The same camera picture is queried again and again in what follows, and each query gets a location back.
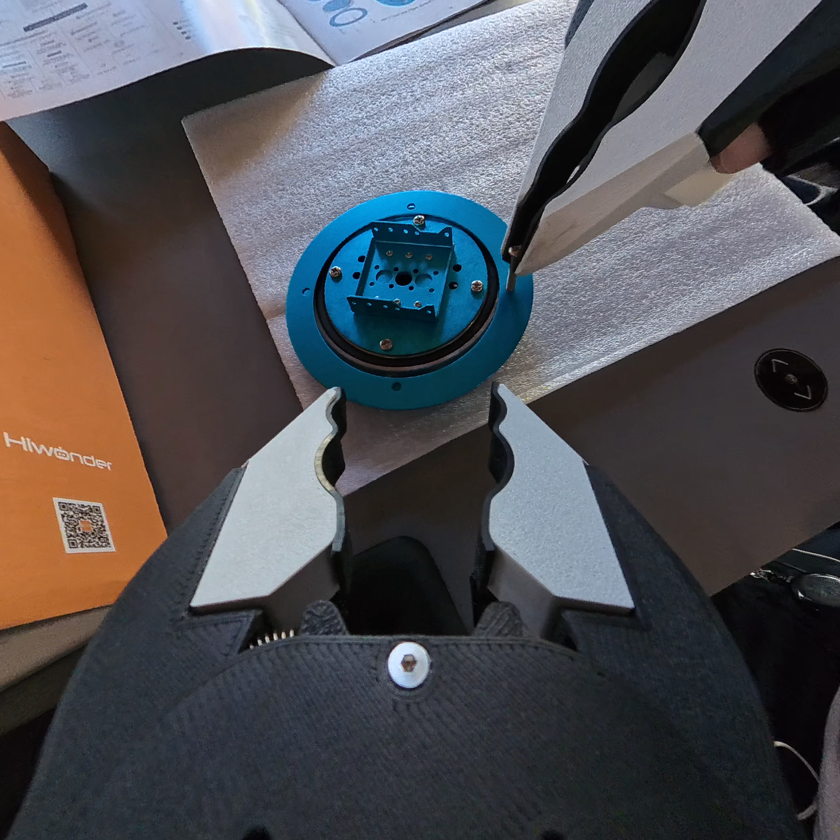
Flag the open instruction booklet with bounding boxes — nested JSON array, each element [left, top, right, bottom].
[[0, 0, 490, 122]]

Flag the grey desk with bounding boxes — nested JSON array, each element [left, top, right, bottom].
[[0, 98, 840, 732]]

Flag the person's dark trousers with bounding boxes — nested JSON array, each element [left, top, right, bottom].
[[712, 543, 840, 840]]

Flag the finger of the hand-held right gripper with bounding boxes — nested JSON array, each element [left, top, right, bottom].
[[502, 0, 708, 258], [511, 0, 826, 278]]

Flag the white foam sheet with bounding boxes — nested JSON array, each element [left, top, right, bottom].
[[181, 0, 840, 501]]

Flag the person's right hand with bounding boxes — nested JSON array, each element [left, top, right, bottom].
[[714, 123, 774, 174]]

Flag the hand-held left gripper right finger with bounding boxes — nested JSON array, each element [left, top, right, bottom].
[[481, 382, 637, 616]]

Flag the black round desk grommet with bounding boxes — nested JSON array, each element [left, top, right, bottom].
[[753, 348, 829, 413]]

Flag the orange kit box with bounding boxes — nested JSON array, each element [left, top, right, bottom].
[[0, 121, 168, 631]]

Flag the blue round metal base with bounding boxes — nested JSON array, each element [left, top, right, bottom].
[[285, 189, 534, 412]]

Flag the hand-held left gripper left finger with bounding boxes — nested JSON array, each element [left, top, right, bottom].
[[189, 386, 357, 614]]

